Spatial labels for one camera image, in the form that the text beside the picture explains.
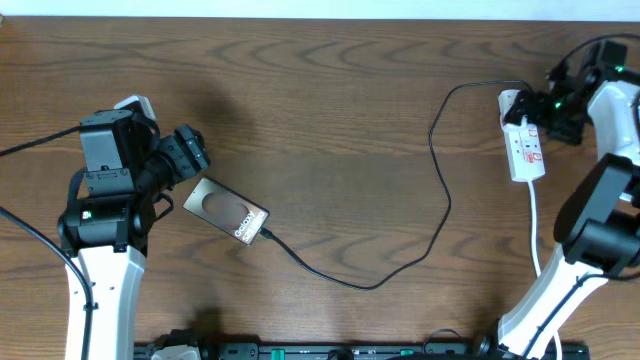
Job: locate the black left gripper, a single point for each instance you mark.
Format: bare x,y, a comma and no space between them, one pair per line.
183,167

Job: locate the white power strip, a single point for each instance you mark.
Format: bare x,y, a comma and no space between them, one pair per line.
522,142

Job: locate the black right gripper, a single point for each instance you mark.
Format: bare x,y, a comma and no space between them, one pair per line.
571,135

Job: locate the Galaxy smartphone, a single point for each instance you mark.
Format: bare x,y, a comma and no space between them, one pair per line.
226,210

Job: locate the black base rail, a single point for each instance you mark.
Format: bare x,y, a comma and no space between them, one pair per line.
253,351

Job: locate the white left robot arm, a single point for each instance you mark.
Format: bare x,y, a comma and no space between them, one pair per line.
109,213

